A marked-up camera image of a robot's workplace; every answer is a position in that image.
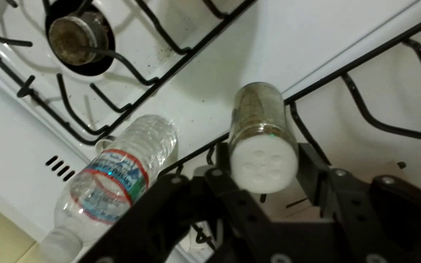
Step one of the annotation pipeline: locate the white gas stove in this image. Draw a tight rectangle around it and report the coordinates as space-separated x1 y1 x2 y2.
0 0 421 263

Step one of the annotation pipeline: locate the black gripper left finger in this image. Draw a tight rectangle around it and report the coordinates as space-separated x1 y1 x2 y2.
80 141 274 263

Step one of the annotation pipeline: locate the round gas burner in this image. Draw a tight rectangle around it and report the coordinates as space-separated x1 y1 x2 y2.
45 9 116 78

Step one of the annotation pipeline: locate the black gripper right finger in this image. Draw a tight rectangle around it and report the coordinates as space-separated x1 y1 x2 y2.
295 142 421 263

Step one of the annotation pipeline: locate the clear plastic water bottle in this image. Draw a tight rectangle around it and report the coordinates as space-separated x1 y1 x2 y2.
39 114 179 263

